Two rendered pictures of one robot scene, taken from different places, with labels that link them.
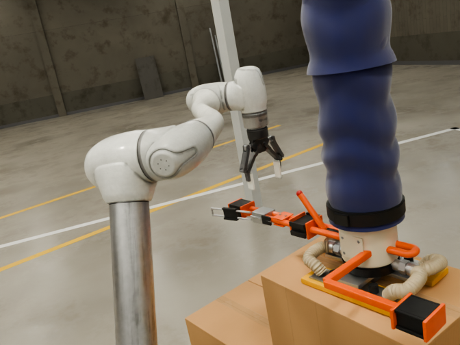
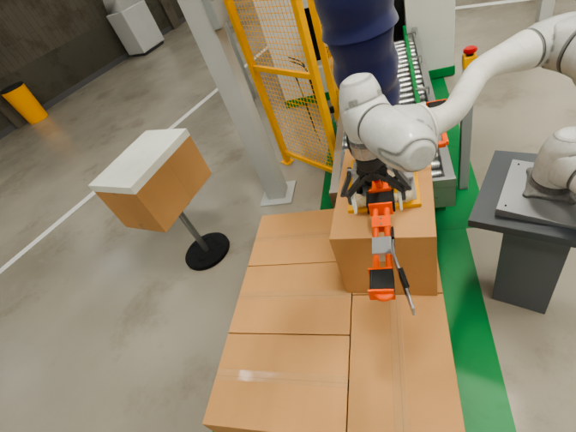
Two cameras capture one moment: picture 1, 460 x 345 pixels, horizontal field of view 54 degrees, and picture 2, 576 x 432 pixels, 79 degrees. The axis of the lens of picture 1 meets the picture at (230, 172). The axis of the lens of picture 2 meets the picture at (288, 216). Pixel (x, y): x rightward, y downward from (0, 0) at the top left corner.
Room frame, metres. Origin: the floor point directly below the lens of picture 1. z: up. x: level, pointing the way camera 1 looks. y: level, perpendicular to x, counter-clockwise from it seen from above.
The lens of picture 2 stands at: (2.17, 0.41, 1.99)
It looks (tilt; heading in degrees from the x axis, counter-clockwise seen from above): 42 degrees down; 242
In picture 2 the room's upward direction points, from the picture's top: 23 degrees counter-clockwise
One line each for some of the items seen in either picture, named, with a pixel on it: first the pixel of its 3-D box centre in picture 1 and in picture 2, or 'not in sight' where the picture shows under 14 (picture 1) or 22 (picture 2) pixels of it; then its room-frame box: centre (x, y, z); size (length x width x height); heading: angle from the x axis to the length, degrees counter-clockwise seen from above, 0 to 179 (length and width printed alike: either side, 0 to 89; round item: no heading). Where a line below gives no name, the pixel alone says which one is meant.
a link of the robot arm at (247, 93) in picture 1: (246, 89); (363, 109); (1.59, -0.11, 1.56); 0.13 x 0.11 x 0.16; 66
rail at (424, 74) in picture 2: not in sight; (428, 92); (-0.17, -1.03, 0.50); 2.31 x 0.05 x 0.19; 37
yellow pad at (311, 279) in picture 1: (353, 285); (405, 176); (1.20, -0.30, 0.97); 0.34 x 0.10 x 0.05; 37
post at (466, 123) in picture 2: not in sight; (465, 129); (0.20, -0.54, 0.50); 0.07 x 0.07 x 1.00; 37
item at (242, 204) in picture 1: (241, 207); (381, 283); (1.74, -0.02, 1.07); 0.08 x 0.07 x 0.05; 37
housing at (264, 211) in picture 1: (263, 215); (382, 249); (1.63, -0.10, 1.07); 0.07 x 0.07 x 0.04; 37
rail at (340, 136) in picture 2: not in sight; (345, 108); (0.22, -1.56, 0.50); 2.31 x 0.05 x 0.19; 37
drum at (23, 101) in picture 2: not in sight; (25, 104); (1.95, -8.78, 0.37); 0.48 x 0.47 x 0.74; 13
